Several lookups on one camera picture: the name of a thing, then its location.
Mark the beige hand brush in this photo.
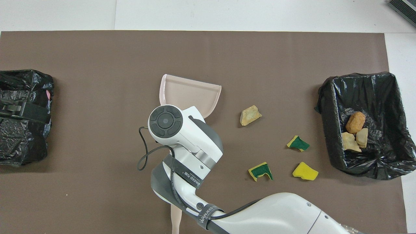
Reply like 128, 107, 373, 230
170, 203, 182, 234

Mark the pale bread chunk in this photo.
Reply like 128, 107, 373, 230
240, 105, 263, 126

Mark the striped croissant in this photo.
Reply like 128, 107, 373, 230
341, 132, 362, 152
356, 128, 369, 149

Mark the all yellow sponge piece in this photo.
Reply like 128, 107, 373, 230
292, 162, 319, 181

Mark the beige plastic dustpan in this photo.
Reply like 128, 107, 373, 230
159, 74, 222, 119

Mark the brown table mat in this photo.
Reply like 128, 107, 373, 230
0, 31, 408, 234

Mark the green yellow sponge piece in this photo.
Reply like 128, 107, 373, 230
286, 135, 310, 152
248, 162, 274, 182

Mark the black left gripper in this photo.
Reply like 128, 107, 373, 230
0, 101, 51, 124

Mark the black bag lined bin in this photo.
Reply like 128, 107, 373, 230
0, 69, 55, 167
314, 71, 416, 181

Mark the dark ribbed panel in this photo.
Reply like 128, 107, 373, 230
387, 0, 416, 28

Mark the brown bread roll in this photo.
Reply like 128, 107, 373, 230
345, 111, 366, 134

